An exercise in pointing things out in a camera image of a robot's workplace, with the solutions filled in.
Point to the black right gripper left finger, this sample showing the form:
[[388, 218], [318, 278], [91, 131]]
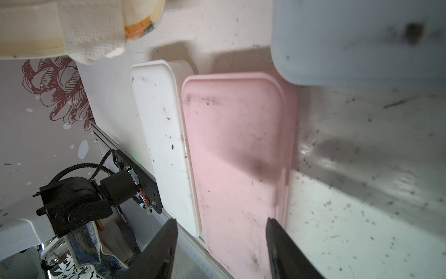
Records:
[[157, 260]]

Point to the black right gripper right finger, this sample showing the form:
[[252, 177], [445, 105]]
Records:
[[286, 260]]

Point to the pink pencil case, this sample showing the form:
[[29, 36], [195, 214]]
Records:
[[240, 129]]

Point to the white pencil case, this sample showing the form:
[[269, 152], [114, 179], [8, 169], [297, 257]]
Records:
[[157, 89]]

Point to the cream canvas tote bag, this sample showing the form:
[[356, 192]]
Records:
[[85, 31]]

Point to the light blue pencil case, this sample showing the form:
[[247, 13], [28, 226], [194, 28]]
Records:
[[360, 43]]

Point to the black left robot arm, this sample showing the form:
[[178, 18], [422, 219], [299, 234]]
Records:
[[77, 195]]

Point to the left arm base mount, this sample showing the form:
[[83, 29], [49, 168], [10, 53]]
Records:
[[146, 182]]

